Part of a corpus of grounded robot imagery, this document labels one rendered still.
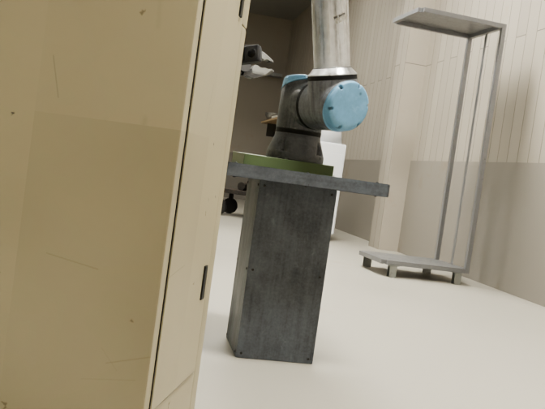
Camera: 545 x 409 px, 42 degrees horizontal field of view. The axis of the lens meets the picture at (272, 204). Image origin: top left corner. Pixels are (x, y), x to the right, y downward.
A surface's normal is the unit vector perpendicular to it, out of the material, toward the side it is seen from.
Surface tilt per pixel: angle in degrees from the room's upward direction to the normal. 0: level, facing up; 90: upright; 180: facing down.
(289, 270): 90
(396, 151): 90
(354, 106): 97
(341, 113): 97
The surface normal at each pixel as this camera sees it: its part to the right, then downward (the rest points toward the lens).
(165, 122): -0.15, 0.02
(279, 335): 0.18, 0.07
